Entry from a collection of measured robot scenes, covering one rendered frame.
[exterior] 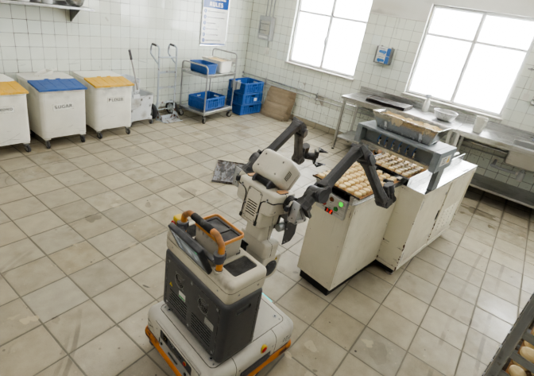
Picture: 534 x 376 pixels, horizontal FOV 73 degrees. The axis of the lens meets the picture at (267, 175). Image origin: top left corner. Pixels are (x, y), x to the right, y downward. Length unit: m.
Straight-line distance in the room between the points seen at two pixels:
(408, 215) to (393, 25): 3.88
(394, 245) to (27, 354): 2.65
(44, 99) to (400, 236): 3.98
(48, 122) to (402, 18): 5.10
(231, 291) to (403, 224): 1.86
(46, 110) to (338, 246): 3.60
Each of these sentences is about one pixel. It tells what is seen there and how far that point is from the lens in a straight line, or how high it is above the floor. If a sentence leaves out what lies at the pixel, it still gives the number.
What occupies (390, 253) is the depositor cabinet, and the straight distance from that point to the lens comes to 3.33.
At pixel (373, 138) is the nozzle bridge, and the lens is 3.23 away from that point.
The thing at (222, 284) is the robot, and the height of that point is 0.79.
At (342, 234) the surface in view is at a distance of 2.63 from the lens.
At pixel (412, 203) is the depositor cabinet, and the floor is 0.72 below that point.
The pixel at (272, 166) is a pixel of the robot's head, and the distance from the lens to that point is 1.85.
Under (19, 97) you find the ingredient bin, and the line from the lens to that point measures 4.72.
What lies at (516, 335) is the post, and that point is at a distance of 1.47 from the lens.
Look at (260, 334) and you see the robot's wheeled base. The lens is 2.23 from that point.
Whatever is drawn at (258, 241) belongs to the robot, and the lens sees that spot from 2.03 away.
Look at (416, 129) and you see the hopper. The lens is 3.01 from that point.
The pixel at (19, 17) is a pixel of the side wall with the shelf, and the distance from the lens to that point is 5.31.
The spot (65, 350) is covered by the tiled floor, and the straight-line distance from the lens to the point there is 2.57.
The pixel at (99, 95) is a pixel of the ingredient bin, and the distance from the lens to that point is 5.11.
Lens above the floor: 1.94
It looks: 25 degrees down
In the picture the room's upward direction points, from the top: 10 degrees clockwise
